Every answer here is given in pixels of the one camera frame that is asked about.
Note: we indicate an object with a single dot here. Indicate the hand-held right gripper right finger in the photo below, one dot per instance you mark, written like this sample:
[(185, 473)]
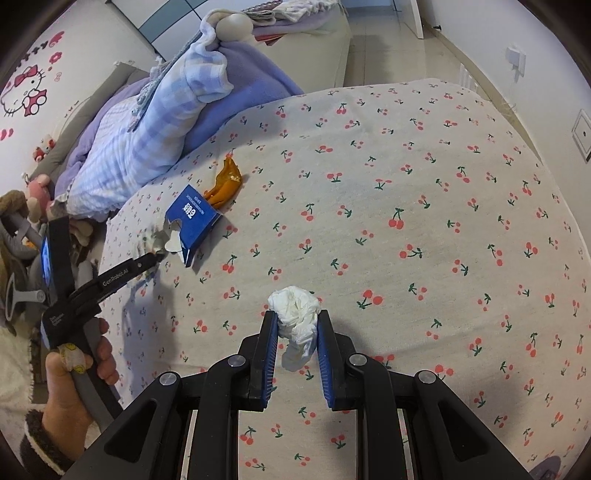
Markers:
[(325, 360)]

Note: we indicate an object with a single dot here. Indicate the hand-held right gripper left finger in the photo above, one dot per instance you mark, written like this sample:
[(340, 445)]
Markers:
[(270, 355)]

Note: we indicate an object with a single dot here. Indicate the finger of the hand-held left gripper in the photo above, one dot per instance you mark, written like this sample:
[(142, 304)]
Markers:
[(124, 274), (57, 258)]

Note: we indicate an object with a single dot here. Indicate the small white tissue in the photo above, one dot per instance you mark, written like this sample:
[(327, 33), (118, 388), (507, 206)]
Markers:
[(295, 314)]

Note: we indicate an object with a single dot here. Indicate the blue cardboard box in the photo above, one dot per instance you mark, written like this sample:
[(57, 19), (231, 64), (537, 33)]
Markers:
[(196, 221)]

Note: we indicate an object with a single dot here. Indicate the person's left forearm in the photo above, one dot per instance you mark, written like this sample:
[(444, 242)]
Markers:
[(41, 447)]

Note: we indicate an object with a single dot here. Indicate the person's left hand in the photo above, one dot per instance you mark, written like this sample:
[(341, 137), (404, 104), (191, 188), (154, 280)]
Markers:
[(64, 406)]

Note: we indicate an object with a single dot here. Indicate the grey swivel chair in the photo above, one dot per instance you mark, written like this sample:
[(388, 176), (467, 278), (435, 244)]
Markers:
[(27, 267)]

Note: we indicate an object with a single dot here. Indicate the pink plush toy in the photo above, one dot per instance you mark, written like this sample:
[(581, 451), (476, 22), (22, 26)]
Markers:
[(39, 191)]

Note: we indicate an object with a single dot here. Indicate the brown plush toy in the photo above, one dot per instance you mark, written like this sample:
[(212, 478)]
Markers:
[(13, 203)]

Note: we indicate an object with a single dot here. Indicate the small white cat plush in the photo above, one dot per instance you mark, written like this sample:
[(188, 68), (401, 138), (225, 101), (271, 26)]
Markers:
[(45, 147)]

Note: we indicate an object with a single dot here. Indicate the blue checked quilt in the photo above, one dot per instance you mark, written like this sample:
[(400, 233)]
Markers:
[(138, 152)]

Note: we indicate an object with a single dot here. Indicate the orange plastic wrapper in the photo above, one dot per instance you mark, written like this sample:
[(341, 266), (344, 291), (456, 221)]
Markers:
[(224, 184)]

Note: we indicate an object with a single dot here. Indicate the grey headboard cushion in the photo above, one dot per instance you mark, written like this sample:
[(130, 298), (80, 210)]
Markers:
[(87, 120)]

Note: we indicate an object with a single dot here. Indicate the purple blanket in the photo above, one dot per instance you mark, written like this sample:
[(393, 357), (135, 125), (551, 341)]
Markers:
[(258, 87)]

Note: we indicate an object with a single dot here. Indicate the teal and white wardrobe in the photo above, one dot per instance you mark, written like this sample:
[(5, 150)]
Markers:
[(161, 23)]

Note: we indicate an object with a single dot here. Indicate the beige round plush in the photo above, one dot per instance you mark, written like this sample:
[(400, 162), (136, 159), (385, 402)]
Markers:
[(235, 26)]

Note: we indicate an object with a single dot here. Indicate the white storage bench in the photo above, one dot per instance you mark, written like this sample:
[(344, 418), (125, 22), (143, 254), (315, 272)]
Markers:
[(314, 55)]

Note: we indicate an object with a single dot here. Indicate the pile of folded clothes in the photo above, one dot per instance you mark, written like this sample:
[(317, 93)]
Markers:
[(295, 16)]

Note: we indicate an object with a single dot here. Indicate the cartoon cat wall sticker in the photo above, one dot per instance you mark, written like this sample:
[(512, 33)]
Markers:
[(27, 87)]

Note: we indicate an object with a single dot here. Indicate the white wall panel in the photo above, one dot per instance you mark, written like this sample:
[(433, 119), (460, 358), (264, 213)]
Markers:
[(582, 136)]

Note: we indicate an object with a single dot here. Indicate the white wall socket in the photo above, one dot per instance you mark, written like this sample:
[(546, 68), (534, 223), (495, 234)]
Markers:
[(516, 60)]

